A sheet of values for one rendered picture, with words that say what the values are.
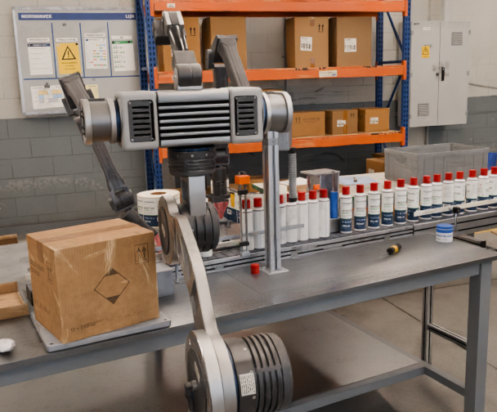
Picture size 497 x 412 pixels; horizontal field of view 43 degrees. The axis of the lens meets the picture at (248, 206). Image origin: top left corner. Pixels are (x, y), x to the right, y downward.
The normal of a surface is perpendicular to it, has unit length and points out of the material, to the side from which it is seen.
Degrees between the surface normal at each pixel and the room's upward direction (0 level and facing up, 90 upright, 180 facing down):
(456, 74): 90
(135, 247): 90
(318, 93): 90
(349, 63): 91
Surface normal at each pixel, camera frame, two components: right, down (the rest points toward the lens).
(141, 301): 0.59, 0.15
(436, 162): 0.38, 0.18
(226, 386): 0.29, -0.18
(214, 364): 0.20, -0.57
